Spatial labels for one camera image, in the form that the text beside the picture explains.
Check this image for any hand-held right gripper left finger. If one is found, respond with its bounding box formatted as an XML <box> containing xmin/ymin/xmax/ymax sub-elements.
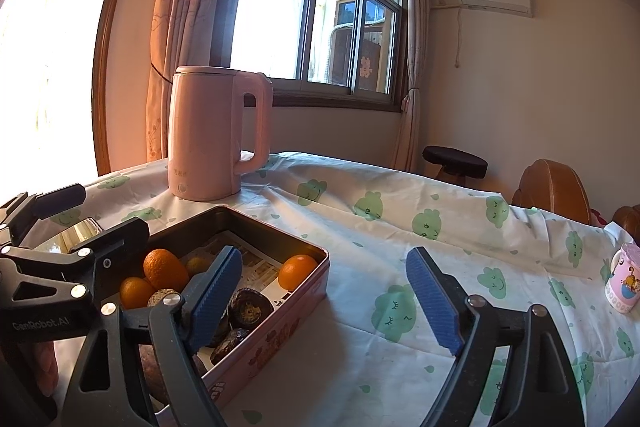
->
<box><xmin>60</xmin><ymin>245</ymin><xmax>244</xmax><ymax>427</ymax></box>

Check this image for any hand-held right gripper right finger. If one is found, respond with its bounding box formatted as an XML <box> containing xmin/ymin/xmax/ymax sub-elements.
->
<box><xmin>405</xmin><ymin>247</ymin><xmax>586</xmax><ymax>427</ymax></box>

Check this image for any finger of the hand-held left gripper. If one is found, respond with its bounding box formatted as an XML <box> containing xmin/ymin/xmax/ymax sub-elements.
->
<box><xmin>0</xmin><ymin>217</ymin><xmax>151</xmax><ymax>304</ymax></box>
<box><xmin>0</xmin><ymin>183</ymin><xmax>87</xmax><ymax>248</ymax></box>

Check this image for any dark brown date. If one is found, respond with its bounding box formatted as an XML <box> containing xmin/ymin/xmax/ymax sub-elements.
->
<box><xmin>210</xmin><ymin>328</ymin><xmax>251</xmax><ymax>365</ymax></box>

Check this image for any large round orange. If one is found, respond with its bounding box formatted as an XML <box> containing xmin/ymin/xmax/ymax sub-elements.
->
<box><xmin>143</xmin><ymin>248</ymin><xmax>190</xmax><ymax>292</ymax></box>

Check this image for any small orange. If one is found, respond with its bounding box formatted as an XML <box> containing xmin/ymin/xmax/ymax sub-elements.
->
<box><xmin>119</xmin><ymin>276</ymin><xmax>156</xmax><ymax>310</ymax></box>

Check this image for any pink metal tin box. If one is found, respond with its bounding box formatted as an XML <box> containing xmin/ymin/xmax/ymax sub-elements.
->
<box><xmin>92</xmin><ymin>206</ymin><xmax>331</xmax><ymax>413</ymax></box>

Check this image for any smooth oval orange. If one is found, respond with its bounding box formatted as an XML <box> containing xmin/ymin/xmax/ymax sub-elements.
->
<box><xmin>277</xmin><ymin>254</ymin><xmax>319</xmax><ymax>292</ymax></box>

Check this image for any person's left hand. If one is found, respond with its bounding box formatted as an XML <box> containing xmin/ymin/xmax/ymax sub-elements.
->
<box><xmin>27</xmin><ymin>341</ymin><xmax>57</xmax><ymax>399</ymax></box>

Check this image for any black smartphone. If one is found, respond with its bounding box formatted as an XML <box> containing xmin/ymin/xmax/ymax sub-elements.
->
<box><xmin>37</xmin><ymin>216</ymin><xmax>103</xmax><ymax>254</ymax></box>

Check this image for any printed paper leaflet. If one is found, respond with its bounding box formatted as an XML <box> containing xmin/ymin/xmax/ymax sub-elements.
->
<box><xmin>180</xmin><ymin>229</ymin><xmax>301</xmax><ymax>308</ymax></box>

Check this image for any white tablecloth green print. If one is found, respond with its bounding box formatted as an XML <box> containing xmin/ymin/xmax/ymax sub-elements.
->
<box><xmin>0</xmin><ymin>151</ymin><xmax>640</xmax><ymax>427</ymax></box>

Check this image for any pink electric kettle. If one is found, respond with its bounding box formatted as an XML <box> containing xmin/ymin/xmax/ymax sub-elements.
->
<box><xmin>167</xmin><ymin>66</ymin><xmax>274</xmax><ymax>202</ymax></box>

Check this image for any black round stool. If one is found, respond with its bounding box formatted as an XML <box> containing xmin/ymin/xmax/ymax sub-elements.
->
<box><xmin>422</xmin><ymin>145</ymin><xmax>489</xmax><ymax>188</ymax></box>

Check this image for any brown leather chair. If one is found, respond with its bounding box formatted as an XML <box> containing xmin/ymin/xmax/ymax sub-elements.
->
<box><xmin>511</xmin><ymin>159</ymin><xmax>592</xmax><ymax>225</ymax></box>

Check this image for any pink cartoon cup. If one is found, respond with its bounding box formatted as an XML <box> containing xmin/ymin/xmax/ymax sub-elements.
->
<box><xmin>602</xmin><ymin>243</ymin><xmax>640</xmax><ymax>315</ymax></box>

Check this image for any brown leather sofa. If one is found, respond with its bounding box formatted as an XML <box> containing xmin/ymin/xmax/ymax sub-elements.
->
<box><xmin>612</xmin><ymin>204</ymin><xmax>640</xmax><ymax>243</ymax></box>

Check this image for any wide beige curtain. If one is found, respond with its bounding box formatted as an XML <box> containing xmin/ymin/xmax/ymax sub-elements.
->
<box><xmin>145</xmin><ymin>0</ymin><xmax>261</xmax><ymax>162</ymax></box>

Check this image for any narrow beige curtain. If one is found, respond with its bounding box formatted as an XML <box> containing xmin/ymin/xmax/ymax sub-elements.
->
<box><xmin>390</xmin><ymin>0</ymin><xmax>436</xmax><ymax>172</ymax></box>

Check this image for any sliding glass window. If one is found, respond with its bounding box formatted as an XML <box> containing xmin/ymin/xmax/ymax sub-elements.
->
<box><xmin>210</xmin><ymin>0</ymin><xmax>408</xmax><ymax>108</ymax></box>

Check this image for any wooden door frame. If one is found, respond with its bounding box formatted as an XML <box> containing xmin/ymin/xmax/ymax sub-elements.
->
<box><xmin>91</xmin><ymin>0</ymin><xmax>151</xmax><ymax>175</ymax></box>

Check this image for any air conditioner cable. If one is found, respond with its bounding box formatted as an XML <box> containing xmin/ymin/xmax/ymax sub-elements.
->
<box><xmin>452</xmin><ymin>7</ymin><xmax>463</xmax><ymax>70</ymax></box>

